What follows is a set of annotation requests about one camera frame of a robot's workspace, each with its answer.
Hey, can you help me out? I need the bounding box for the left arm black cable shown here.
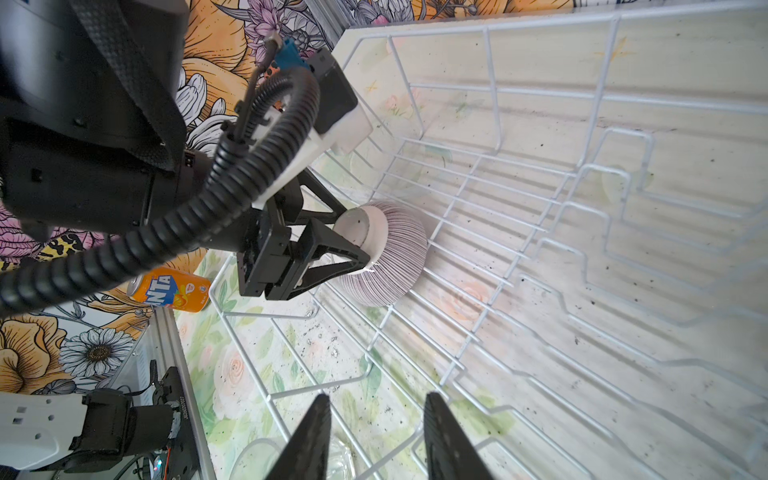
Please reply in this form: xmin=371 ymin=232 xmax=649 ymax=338
xmin=0 ymin=35 xmax=322 ymax=316

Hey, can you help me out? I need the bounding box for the orange soda bottle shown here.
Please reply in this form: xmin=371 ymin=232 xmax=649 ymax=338
xmin=126 ymin=267 xmax=212 ymax=313

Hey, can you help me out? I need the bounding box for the white wire dish rack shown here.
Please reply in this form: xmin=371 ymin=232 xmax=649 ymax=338
xmin=209 ymin=1 xmax=767 ymax=479

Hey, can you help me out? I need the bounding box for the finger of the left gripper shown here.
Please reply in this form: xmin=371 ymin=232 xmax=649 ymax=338
xmin=275 ymin=169 xmax=347 ymax=225
xmin=266 ymin=219 xmax=370 ymax=300

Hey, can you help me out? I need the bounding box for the striped grey bowl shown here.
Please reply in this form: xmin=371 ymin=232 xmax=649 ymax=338
xmin=330 ymin=200 xmax=428 ymax=307

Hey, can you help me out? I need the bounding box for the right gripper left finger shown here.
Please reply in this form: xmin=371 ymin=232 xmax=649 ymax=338
xmin=265 ymin=394 xmax=332 ymax=480

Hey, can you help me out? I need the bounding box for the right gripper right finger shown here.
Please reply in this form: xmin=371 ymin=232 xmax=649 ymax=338
xmin=423 ymin=392 xmax=493 ymax=480

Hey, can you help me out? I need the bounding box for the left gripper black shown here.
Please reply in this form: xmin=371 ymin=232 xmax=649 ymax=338
xmin=0 ymin=0 xmax=376 ymax=301

